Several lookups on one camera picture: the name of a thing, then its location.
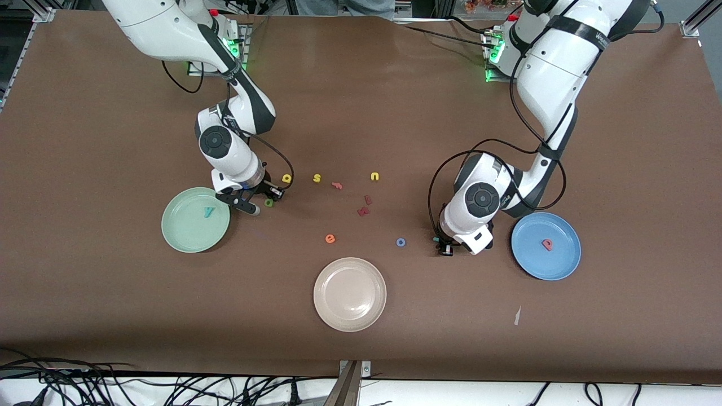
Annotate green plate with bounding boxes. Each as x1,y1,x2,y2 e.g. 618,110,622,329
161,187,231,253

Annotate beige plate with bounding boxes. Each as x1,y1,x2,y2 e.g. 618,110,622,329
313,257,388,333

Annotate blue plate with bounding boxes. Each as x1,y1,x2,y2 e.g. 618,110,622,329
511,212,582,281

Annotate person in grey clothes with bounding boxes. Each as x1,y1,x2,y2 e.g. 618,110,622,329
293,0,395,16

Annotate brown table cover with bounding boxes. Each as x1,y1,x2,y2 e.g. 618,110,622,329
0,10,722,384

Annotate orange flowers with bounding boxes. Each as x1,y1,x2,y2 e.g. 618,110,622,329
464,0,508,15

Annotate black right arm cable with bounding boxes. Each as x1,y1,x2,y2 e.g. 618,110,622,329
162,59,294,189

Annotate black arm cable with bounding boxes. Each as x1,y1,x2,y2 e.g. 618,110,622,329
162,59,294,189
427,0,665,244

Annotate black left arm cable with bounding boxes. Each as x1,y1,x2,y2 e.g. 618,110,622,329
427,0,665,244

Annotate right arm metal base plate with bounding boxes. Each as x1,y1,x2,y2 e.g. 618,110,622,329
188,23,250,77

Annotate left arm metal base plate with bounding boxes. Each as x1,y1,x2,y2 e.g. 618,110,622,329
482,28,522,84

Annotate metal table edge bracket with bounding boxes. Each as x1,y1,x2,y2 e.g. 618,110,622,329
323,360,372,406

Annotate black cable on table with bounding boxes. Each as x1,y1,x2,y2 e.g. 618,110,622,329
403,16,497,50

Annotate tangled black cables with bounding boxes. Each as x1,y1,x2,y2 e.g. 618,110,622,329
0,347,339,406

